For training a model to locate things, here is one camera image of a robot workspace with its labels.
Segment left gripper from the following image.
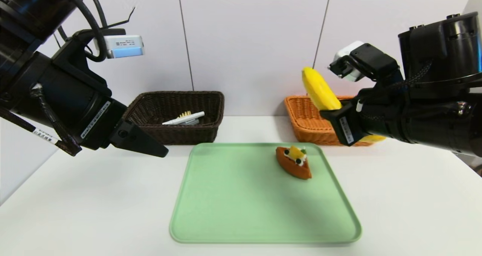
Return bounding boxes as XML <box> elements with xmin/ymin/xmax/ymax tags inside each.
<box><xmin>26</xmin><ymin>52</ymin><xmax>169</xmax><ymax>158</ymax></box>

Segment white marker pen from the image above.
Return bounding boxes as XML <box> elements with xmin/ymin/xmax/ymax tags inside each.
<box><xmin>162</xmin><ymin>111</ymin><xmax>206</xmax><ymax>126</ymax></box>

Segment yellow banana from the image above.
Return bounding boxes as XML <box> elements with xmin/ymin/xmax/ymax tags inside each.
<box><xmin>301</xmin><ymin>67</ymin><xmax>387</xmax><ymax>144</ymax></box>

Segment dark brown wicker basket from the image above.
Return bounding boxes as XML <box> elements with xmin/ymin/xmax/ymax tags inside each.
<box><xmin>122</xmin><ymin>91</ymin><xmax>225</xmax><ymax>145</ymax></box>

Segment orange wicker basket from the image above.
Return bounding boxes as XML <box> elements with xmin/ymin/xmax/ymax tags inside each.
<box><xmin>284</xmin><ymin>95</ymin><xmax>379</xmax><ymax>147</ymax></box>

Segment light green plastic tray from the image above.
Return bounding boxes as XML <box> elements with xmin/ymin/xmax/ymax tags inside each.
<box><xmin>169</xmin><ymin>142</ymin><xmax>362</xmax><ymax>244</ymax></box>

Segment orange fruit tart slice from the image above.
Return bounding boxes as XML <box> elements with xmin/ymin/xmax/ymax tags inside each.
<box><xmin>275</xmin><ymin>146</ymin><xmax>312</xmax><ymax>180</ymax></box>

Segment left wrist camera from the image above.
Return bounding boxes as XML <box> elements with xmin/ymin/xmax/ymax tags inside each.
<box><xmin>94</xmin><ymin>35</ymin><xmax>145</xmax><ymax>59</ymax></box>

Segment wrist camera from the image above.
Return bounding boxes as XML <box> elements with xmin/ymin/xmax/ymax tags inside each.
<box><xmin>328</xmin><ymin>41</ymin><xmax>400</xmax><ymax>84</ymax></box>
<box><xmin>94</xmin><ymin>35</ymin><xmax>145</xmax><ymax>59</ymax></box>

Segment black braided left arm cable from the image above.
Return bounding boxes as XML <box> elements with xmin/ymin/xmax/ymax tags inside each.
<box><xmin>0</xmin><ymin>84</ymin><xmax>82</xmax><ymax>157</ymax></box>

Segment black left wrist camera cable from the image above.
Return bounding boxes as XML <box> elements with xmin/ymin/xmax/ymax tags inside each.
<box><xmin>53</xmin><ymin>0</ymin><xmax>136</xmax><ymax>63</ymax></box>

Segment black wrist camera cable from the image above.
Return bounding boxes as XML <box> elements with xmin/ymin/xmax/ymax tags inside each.
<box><xmin>53</xmin><ymin>0</ymin><xmax>136</xmax><ymax>63</ymax></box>
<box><xmin>356</xmin><ymin>58</ymin><xmax>433</xmax><ymax>113</ymax></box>

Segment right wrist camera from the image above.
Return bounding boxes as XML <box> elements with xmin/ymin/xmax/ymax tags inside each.
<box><xmin>328</xmin><ymin>41</ymin><xmax>400</xmax><ymax>84</ymax></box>

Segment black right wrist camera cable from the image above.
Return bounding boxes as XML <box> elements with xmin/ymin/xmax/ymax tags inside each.
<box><xmin>356</xmin><ymin>58</ymin><xmax>433</xmax><ymax>113</ymax></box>

